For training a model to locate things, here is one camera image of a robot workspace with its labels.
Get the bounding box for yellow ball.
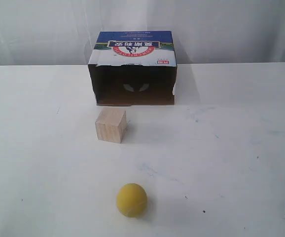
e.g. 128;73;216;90
116;183;148;218

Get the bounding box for light wooden cube block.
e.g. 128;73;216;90
95;108;127;143

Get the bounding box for blue white cardboard box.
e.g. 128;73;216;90
88;31;177;106

